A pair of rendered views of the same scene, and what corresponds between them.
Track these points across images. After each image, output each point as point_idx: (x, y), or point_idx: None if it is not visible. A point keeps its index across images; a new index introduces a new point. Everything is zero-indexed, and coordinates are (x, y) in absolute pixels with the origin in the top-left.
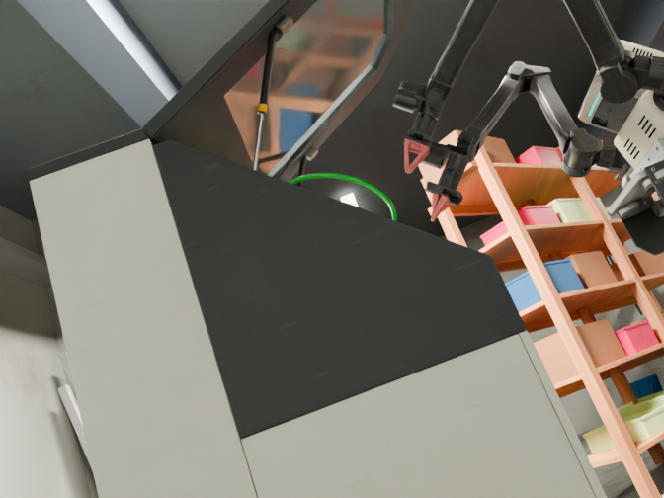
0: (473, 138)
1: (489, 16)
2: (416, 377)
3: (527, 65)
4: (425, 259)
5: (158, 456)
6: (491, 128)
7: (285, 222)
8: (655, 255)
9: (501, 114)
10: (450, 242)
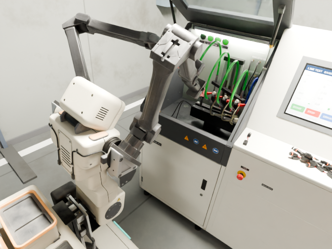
0: (179, 72)
1: (108, 36)
2: None
3: (165, 33)
4: None
5: None
6: (184, 73)
7: None
8: (131, 180)
9: (181, 67)
10: (145, 96)
